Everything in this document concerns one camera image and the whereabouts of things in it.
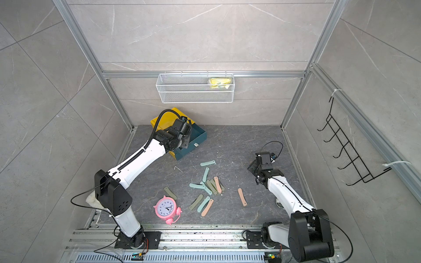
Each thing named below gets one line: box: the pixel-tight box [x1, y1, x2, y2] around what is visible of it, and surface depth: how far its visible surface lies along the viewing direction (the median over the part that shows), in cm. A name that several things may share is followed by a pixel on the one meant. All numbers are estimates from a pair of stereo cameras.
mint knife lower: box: [197, 195, 211, 213], surface depth 85 cm
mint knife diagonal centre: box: [199, 180, 213, 196], surface depth 91 cm
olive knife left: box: [163, 186, 178, 200], surface depth 90 cm
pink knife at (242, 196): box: [237, 187, 248, 207], surface depth 88 cm
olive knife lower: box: [189, 193, 204, 211], surface depth 86 cm
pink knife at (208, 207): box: [201, 198, 215, 217], surface depth 85 cm
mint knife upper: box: [200, 159, 217, 167], surface depth 102 cm
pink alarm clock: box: [152, 195, 183, 226], surface depth 82 cm
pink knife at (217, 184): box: [213, 176, 223, 194], surface depth 92 cm
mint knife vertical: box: [202, 167, 210, 183], surface depth 97 cm
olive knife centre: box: [206, 179, 218, 196], surface depth 92 cm
